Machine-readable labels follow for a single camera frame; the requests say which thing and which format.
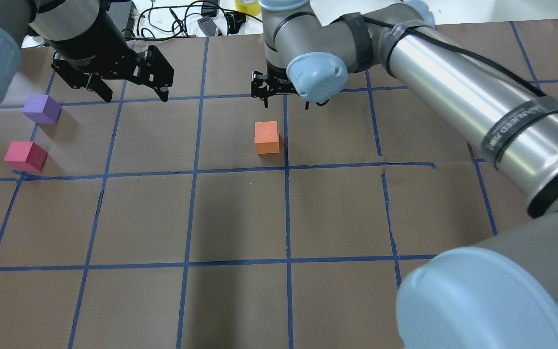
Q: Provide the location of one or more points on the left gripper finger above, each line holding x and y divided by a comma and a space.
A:
98, 86
163, 92

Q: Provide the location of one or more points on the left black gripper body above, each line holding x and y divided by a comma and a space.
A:
86, 42

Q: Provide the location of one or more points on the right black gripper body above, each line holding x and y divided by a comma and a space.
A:
270, 85

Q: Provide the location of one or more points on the orange foam block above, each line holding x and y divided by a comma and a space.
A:
266, 137

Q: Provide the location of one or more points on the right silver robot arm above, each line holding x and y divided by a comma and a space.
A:
501, 293

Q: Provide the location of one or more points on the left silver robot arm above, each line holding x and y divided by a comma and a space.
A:
53, 20

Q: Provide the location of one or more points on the purple foam block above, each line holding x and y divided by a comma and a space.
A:
42, 109

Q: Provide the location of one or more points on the yellow tape roll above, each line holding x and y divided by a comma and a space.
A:
251, 7

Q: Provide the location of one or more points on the pink foam block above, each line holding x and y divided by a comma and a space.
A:
25, 156

